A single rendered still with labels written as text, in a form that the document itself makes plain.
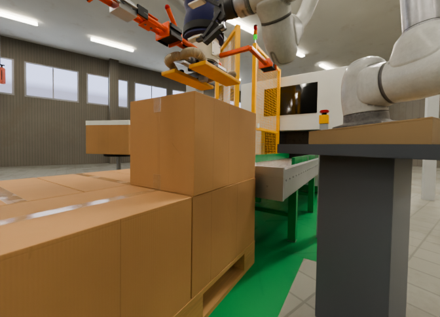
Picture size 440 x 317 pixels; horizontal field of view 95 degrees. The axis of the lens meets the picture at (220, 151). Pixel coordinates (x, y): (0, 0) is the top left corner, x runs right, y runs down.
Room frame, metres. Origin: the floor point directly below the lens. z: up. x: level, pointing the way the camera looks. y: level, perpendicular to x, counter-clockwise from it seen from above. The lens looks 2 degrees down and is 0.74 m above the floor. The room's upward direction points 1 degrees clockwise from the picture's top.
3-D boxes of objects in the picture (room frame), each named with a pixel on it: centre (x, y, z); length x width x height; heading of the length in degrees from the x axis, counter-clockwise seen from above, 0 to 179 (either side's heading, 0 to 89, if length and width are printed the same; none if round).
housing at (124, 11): (0.73, 0.35, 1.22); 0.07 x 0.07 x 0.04; 57
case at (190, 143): (1.12, 0.11, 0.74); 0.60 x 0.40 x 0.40; 148
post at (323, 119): (1.64, -0.84, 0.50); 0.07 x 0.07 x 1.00; 57
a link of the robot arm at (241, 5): (0.70, -0.07, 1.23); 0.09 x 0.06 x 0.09; 147
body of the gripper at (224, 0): (0.74, -0.01, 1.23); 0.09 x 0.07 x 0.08; 57
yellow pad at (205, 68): (1.07, 0.02, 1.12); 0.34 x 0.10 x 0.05; 147
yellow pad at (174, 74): (1.18, 0.18, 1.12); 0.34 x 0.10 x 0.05; 147
